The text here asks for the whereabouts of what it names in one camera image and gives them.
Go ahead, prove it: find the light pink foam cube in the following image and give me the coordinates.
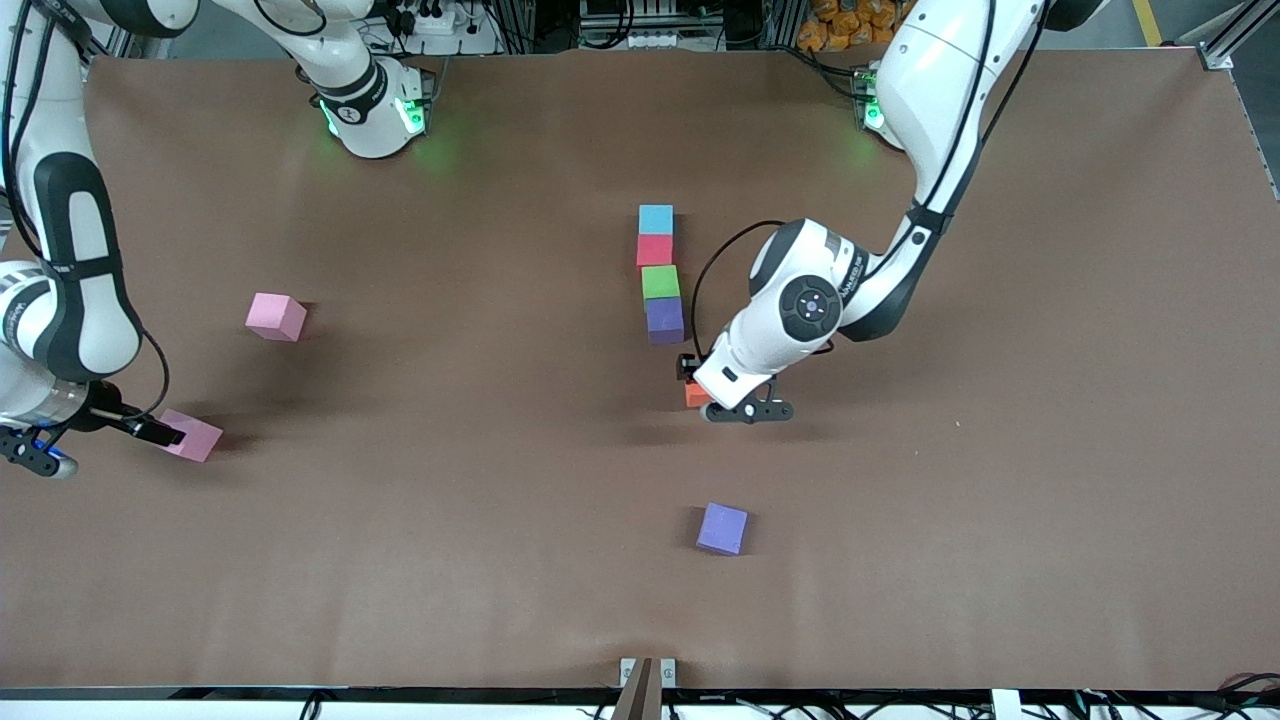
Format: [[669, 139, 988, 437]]
[[160, 408, 225, 464], [245, 292, 309, 343]]

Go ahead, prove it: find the purple foam cube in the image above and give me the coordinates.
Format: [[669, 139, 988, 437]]
[[696, 502, 750, 557], [644, 296, 687, 347]]

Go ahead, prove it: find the orange toy pile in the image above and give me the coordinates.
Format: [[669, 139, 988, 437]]
[[797, 0, 901, 51]]

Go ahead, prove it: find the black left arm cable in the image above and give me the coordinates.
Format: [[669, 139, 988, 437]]
[[688, 0, 1051, 357]]

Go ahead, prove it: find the grey bracket with brown post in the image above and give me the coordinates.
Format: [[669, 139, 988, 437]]
[[612, 656, 678, 720]]

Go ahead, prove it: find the aluminium frame profile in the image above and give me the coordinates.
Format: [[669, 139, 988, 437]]
[[1195, 0, 1280, 71]]

